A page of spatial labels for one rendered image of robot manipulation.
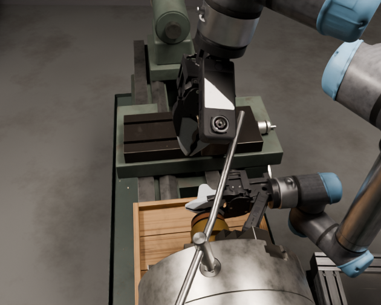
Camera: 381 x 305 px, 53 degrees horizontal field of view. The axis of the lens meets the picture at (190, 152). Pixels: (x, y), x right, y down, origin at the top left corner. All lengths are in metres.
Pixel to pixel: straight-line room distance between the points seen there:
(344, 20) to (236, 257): 0.38
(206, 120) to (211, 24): 0.12
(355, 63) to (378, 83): 0.06
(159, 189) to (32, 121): 1.87
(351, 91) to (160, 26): 0.94
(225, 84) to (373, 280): 1.52
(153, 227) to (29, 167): 1.64
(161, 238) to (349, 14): 0.78
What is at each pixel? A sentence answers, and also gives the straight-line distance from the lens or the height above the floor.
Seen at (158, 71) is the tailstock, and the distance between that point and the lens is 1.59.
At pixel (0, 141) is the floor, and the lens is 2.88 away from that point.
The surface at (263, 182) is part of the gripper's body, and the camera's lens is 0.92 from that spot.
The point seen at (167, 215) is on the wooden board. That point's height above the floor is 0.88.
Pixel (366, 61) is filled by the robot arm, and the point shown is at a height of 1.42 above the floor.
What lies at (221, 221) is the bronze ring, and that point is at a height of 1.11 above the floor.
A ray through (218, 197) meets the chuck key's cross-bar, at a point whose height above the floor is 1.32.
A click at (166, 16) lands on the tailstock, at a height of 1.13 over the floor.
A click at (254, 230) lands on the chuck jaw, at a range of 0.70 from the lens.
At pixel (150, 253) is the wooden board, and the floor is 0.89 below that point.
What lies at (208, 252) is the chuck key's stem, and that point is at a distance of 0.57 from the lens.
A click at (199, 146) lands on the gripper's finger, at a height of 1.35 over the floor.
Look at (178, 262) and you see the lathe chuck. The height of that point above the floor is 1.22.
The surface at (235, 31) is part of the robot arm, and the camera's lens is 0.49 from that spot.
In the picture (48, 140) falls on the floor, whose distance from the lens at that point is 2.76.
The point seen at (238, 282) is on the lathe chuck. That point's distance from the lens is 0.61.
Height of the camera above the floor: 1.78
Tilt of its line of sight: 45 degrees down
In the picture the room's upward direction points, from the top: straight up
